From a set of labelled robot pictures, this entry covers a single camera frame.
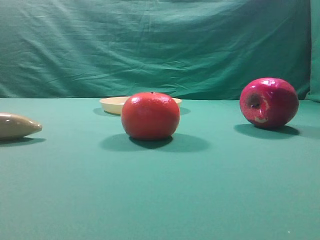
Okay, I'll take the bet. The dark red apple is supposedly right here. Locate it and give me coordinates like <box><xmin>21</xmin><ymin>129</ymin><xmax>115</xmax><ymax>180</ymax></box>
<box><xmin>239</xmin><ymin>77</ymin><xmax>299</xmax><ymax>129</ymax></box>

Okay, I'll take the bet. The pale yellow plate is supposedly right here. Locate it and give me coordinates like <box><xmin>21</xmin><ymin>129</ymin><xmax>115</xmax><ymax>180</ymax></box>
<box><xmin>99</xmin><ymin>92</ymin><xmax>182</xmax><ymax>118</ymax></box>

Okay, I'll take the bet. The red-orange tangerine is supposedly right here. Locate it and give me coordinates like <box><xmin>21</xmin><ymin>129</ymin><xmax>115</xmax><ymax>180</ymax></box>
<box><xmin>120</xmin><ymin>92</ymin><xmax>180</xmax><ymax>141</ymax></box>

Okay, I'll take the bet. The green backdrop cloth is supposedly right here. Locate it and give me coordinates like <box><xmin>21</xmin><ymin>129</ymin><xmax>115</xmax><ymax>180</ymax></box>
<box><xmin>0</xmin><ymin>0</ymin><xmax>320</xmax><ymax>101</ymax></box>

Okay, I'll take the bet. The beige banana tip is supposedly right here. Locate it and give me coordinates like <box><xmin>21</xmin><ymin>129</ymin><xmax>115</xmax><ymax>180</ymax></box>
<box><xmin>0</xmin><ymin>112</ymin><xmax>43</xmax><ymax>140</ymax></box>

